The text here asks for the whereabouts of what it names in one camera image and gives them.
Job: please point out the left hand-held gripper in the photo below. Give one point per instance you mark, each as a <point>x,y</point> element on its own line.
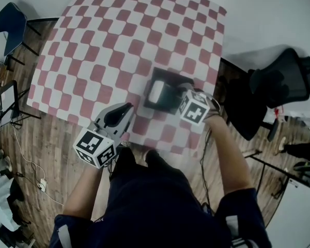
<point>93,148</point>

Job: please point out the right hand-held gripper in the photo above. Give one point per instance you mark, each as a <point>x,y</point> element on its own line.
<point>195,108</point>

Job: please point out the black rectangular tray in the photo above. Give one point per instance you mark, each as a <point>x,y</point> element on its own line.
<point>161,107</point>

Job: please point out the dark green block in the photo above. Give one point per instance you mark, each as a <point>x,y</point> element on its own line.
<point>156,92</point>

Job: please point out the person's left forearm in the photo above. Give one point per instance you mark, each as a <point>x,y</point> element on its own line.
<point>81,192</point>

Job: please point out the person's right forearm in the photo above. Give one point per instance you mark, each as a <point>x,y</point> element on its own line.
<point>230,159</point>

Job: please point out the red white checkered tablecloth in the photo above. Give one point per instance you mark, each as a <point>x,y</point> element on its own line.
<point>106,48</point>

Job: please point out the black office chair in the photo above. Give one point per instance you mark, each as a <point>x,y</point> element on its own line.
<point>273,92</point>

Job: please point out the black metal floor stand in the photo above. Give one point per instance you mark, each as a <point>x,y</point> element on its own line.
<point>273,169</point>

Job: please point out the white power adapter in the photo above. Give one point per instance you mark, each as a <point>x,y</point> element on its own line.
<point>42,185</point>

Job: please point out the person's dark navy clothing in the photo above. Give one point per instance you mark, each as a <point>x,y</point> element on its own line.
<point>157,210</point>

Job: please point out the black folding stand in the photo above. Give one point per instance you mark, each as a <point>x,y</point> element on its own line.
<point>9,107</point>

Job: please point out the blue plastic chair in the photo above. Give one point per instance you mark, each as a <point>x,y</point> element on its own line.
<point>11,27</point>

